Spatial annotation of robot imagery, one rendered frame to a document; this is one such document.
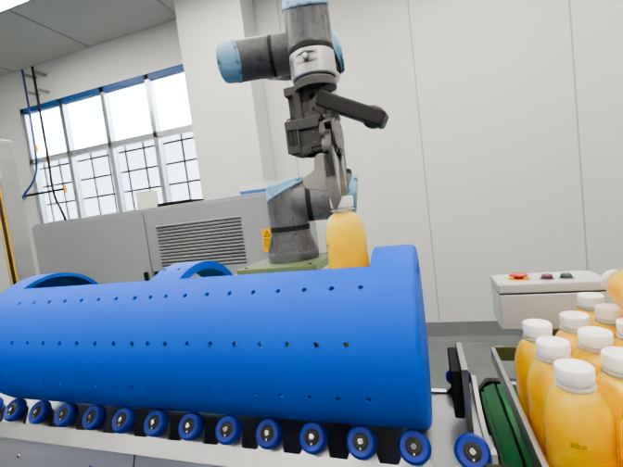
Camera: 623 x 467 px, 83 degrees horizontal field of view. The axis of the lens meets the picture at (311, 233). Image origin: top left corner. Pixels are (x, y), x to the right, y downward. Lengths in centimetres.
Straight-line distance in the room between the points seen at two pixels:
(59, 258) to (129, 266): 65
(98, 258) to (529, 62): 362
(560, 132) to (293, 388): 317
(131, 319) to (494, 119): 310
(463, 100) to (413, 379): 302
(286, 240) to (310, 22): 55
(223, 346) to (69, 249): 272
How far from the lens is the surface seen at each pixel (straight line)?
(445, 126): 332
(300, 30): 63
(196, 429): 71
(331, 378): 52
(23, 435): 103
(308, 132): 59
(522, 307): 88
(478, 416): 71
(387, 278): 51
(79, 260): 317
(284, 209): 97
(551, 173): 343
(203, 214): 240
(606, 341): 63
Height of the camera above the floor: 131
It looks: 4 degrees down
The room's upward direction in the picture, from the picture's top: 7 degrees counter-clockwise
